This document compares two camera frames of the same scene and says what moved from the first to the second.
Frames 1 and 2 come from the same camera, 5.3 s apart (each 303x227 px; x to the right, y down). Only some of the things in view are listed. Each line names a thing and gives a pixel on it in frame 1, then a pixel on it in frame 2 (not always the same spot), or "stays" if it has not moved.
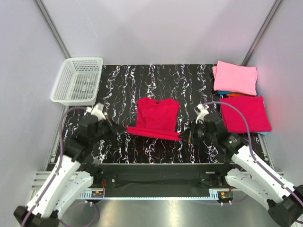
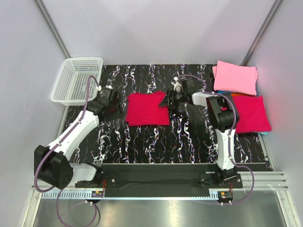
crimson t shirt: (253, 109) stays
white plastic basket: (78, 82) stays
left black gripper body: (106, 128) → (116, 109)
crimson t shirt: (156, 117) → (143, 109)
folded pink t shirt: (235, 78) stays
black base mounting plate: (156, 177) stays
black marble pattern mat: (191, 86) stays
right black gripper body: (198, 132) → (176, 98)
